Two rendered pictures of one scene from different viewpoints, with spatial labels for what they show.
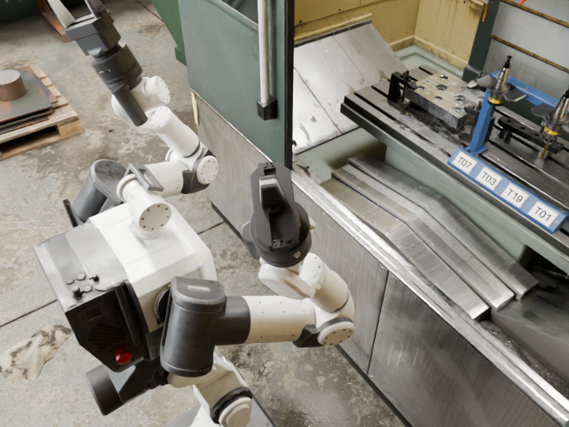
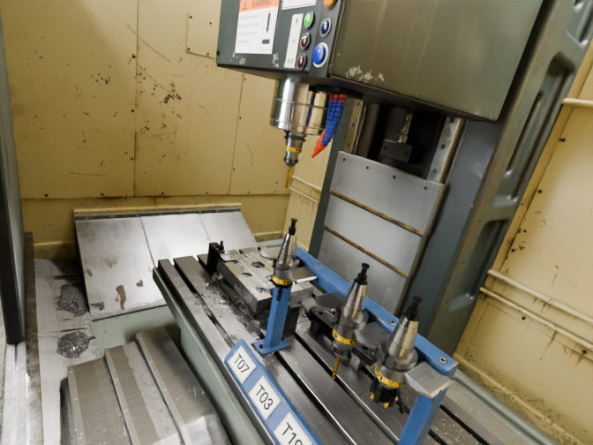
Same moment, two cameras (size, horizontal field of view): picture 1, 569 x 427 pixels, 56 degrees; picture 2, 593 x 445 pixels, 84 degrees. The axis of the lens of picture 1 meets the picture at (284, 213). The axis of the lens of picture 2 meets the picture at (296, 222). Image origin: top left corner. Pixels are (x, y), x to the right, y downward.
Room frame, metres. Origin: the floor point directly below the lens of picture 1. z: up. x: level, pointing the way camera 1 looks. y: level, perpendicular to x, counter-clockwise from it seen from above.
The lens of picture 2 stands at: (0.87, -0.65, 1.58)
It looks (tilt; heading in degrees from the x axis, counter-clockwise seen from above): 20 degrees down; 354
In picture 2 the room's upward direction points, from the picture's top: 11 degrees clockwise
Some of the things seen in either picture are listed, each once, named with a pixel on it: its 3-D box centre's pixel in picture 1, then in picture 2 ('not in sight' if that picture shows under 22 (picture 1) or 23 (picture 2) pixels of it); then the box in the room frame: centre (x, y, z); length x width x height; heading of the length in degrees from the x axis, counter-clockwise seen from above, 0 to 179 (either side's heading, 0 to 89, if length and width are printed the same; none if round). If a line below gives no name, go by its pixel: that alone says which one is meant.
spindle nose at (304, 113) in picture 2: not in sight; (300, 108); (1.83, -0.70, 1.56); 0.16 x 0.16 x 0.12
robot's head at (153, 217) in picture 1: (145, 207); not in sight; (0.76, 0.27, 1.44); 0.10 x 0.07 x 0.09; 35
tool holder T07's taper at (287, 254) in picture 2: (503, 75); (288, 246); (1.58, -0.72, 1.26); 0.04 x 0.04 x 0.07
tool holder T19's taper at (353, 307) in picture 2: (562, 106); (356, 297); (1.40, -0.84, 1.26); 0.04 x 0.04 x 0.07
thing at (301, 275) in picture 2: (513, 96); (299, 275); (1.53, -0.75, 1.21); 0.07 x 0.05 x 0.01; 125
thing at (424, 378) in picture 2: not in sight; (424, 379); (1.26, -0.94, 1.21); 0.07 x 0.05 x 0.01; 125
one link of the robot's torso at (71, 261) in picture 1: (135, 285); not in sight; (0.72, 0.32, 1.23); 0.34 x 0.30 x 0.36; 35
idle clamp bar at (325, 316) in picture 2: (527, 138); (339, 337); (1.69, -0.93, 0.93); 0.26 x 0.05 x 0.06; 40
